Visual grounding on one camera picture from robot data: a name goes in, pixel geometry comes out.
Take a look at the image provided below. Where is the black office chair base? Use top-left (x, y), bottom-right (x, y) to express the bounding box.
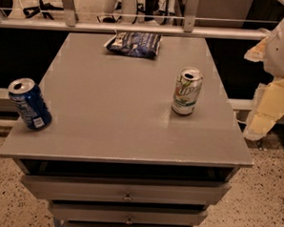
top-left (22, 0), bottom-right (63, 20)

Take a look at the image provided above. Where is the top grey drawer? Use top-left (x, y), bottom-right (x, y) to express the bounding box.
top-left (21, 175), bottom-right (231, 206)

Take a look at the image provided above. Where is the green white 7up can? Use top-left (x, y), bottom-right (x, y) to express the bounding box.
top-left (172, 67), bottom-right (203, 115)

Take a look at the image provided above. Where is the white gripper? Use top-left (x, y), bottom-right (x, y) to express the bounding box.
top-left (243, 18), bottom-right (284, 140)

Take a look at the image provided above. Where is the blue chip bag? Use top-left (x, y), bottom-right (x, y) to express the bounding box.
top-left (105, 31), bottom-right (162, 59)

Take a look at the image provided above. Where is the blue pepsi can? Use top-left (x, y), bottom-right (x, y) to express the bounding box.
top-left (8, 77), bottom-right (52, 130)

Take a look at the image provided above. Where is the middle grey drawer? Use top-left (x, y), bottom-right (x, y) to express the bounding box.
top-left (50, 203), bottom-right (208, 226)

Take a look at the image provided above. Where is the grey drawer cabinet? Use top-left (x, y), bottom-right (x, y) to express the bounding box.
top-left (0, 27), bottom-right (260, 227)

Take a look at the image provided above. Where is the grey metal railing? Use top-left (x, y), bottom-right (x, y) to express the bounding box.
top-left (0, 0), bottom-right (273, 40)

